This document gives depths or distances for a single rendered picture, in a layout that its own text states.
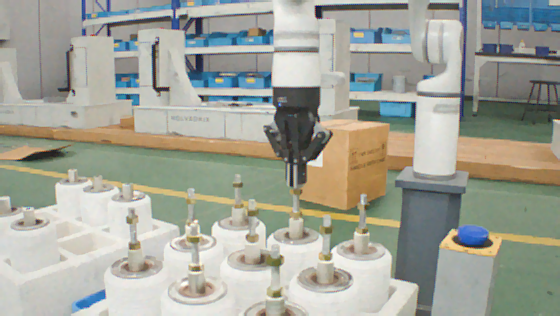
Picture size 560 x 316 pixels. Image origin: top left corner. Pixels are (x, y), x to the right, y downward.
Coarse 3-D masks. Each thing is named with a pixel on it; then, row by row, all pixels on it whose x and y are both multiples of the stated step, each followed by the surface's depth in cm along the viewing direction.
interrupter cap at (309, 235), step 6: (282, 228) 79; (288, 228) 80; (306, 228) 79; (276, 234) 77; (282, 234) 77; (288, 234) 78; (306, 234) 77; (312, 234) 77; (318, 234) 77; (276, 240) 75; (282, 240) 74; (288, 240) 74; (294, 240) 74; (300, 240) 74; (306, 240) 74; (312, 240) 74
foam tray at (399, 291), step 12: (396, 288) 73; (408, 288) 72; (396, 300) 69; (408, 300) 69; (84, 312) 64; (96, 312) 64; (108, 312) 66; (360, 312) 65; (384, 312) 65; (396, 312) 65; (408, 312) 71
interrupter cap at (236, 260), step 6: (234, 252) 69; (240, 252) 69; (264, 252) 69; (270, 252) 69; (228, 258) 67; (234, 258) 67; (240, 258) 67; (264, 258) 68; (228, 264) 65; (234, 264) 65; (240, 264) 65; (246, 264) 65; (252, 264) 65; (258, 264) 65; (264, 264) 65; (246, 270) 63; (252, 270) 63; (258, 270) 63; (264, 270) 64
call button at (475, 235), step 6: (462, 228) 56; (468, 228) 56; (474, 228) 56; (480, 228) 56; (462, 234) 55; (468, 234) 55; (474, 234) 54; (480, 234) 54; (486, 234) 54; (462, 240) 56; (468, 240) 55; (474, 240) 54; (480, 240) 54
